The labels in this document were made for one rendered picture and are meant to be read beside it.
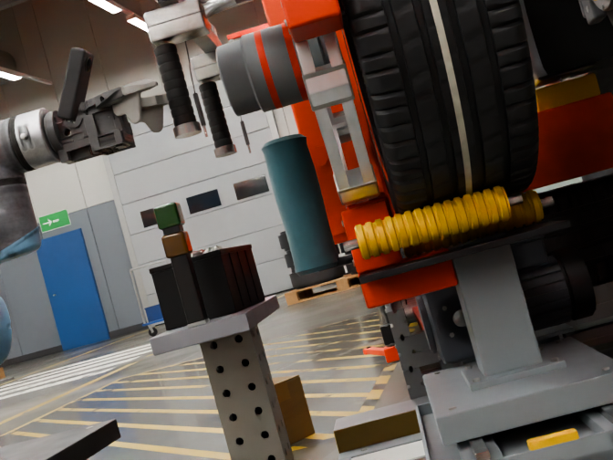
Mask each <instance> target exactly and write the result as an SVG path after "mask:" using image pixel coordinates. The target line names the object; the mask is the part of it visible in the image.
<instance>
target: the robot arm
mask: <svg viewBox="0 0 613 460"><path fill-rule="evenodd" d="M93 59H94V56H93V54H91V53H90V52H88V51H87V50H85V49H83V48H79V47H72V48H71V50H70V55H69V59H68V67H67V72H66V76H65V81H64V85H63V89H62V94H61V99H60V103H59V107H58V111H57V110H54V111H50V112H49V111H48V110H46V109H39V110H33V111H30V112H27V113H24V114H21V115H17V116H15V117H12V118H9V119H6V120H0V263H4V262H6V261H10V260H13V259H16V258H19V257H21V256H26V255H28V254H31V253H33V252H35V251H37V250H38V249H39V247H41V238H40V234H39V225H37V222H36V216H35V212H34V208H33V205H32V201H31V197H30V194H29V191H28V187H27V183H26V177H25V173H27V172H31V171H34V170H36V169H38V168H42V167H45V166H48V165H51V164H55V163H58V162H61V163H66V164H72V163H75V162H81V161H85V160H87V159H90V158H94V157H97V156H100V155H110V154H113V153H116V152H122V151H125V150H128V149H131V148H135V147H136V145H135V141H134V138H133V132H132V128H131V126H130V123H129V122H128V120H129V121H131V122H132V123H134V124H137V123H139V122H143V123H145V124H146V125H147V126H148V128H149V129H150V130H151V131H152V132H160V131H161V130H162V128H163V106H165V105H169V101H168V100H167V97H166V94H162V95H155V96H151V97H147V98H141V97H140V94H141V93H142V92H143V91H146V90H149V89H152V88H154V87H156V86H158V82H157V81H153V80H149V79H144V80H140V81H137V82H133V83H130V84H128V85H125V86H122V87H118V88H115V89H112V90H109V91H106V92H104V93H101V94H99V95H98V96H96V97H94V98H92V99H88V100H86V101H85V98H86V95H87V90H88V82H89V77H90V73H91V69H92V64H93ZM68 120H70V122H68ZM73 121H74V122H75V123H73ZM10 324H11V320H10V316H9V312H8V309H7V307H6V304H5V302H4V300H3V299H2V298H1V297H0V365H1V364H2V363H3V362H4V361H5V360H6V357H7V356H8V354H9V351H10V348H11V343H12V329H11V326H10Z"/></svg>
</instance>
